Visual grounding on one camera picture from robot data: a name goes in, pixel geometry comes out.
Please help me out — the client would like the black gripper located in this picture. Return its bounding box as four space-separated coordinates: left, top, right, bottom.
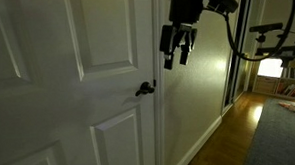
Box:
157 0 207 71

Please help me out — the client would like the white panelled door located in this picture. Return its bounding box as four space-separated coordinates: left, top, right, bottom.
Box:
0 0 161 165

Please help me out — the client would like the bright white screen panel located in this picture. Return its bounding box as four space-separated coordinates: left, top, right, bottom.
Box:
256 57 284 80

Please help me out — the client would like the wooden bookshelf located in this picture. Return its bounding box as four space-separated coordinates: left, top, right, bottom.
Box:
250 54 295 104

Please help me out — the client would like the white baseboard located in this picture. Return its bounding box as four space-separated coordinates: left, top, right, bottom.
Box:
168 114 225 165

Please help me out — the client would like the row of red books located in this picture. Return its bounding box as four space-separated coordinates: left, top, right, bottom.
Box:
275 80 295 100

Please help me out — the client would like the orange patterned cloth item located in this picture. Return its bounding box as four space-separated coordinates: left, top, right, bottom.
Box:
277 100 295 117

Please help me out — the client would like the grey rug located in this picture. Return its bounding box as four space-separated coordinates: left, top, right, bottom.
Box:
240 96 295 165

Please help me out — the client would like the black door lever handle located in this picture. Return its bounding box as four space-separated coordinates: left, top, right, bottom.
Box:
134 80 156 97

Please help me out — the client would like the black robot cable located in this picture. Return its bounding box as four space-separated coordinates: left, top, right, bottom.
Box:
222 0 295 64

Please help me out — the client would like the dark sliding closet door frame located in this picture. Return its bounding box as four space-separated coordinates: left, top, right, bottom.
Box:
217 0 261 114

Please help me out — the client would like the white door frame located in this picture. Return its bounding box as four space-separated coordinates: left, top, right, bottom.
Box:
148 0 177 165

